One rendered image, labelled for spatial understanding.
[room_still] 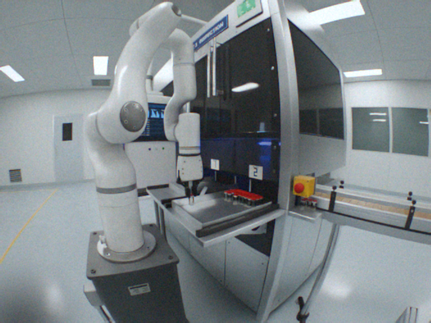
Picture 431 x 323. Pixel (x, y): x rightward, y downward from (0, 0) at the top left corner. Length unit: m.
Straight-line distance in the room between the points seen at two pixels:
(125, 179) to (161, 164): 1.04
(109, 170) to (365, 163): 5.24
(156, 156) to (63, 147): 4.91
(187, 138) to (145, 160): 0.80
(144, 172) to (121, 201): 0.98
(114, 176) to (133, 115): 0.15
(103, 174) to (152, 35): 0.42
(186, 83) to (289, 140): 0.45
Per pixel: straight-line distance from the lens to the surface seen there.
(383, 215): 0.77
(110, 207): 0.47
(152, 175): 1.46
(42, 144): 6.37
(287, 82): 0.77
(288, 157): 0.74
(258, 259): 1.01
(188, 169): 0.69
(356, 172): 5.34
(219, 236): 0.56
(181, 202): 0.80
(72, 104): 6.20
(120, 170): 0.45
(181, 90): 0.67
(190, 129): 0.67
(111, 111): 0.40
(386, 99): 5.37
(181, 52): 0.71
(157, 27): 0.59
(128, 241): 0.51
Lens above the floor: 1.17
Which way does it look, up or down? 7 degrees down
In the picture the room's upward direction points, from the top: straight up
